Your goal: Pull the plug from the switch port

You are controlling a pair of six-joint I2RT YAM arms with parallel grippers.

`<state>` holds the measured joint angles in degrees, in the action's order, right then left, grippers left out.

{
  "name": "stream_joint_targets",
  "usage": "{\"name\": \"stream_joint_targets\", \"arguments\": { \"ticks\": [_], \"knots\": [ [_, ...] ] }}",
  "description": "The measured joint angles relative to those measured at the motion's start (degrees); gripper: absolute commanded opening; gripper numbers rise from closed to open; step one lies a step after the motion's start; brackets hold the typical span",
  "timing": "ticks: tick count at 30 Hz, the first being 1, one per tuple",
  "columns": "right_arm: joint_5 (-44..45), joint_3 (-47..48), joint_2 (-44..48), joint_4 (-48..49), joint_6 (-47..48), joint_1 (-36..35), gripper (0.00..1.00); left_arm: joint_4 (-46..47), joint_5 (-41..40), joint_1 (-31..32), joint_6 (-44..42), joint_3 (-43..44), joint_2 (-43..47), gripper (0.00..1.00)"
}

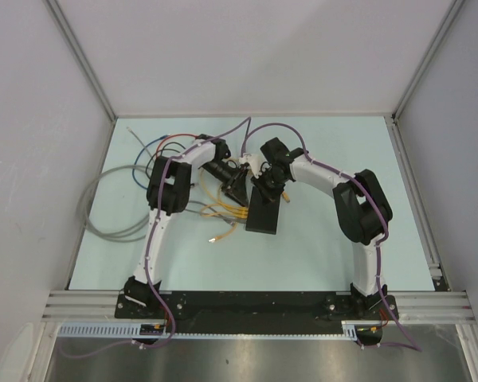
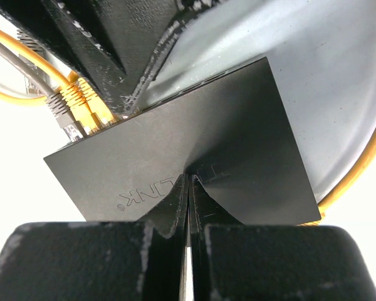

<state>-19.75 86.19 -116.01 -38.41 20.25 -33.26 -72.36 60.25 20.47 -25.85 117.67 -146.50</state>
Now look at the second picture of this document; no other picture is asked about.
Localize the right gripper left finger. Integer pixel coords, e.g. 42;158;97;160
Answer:
0;175;188;300

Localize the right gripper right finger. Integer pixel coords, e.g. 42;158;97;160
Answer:
188;176;376;300

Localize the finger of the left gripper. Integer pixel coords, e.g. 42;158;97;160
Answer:
0;0;138;117
118;1;219;116

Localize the black network switch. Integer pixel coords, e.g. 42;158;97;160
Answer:
45;58;320;225

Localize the short grey ethernet cable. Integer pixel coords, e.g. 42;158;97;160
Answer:
0;28;87;142

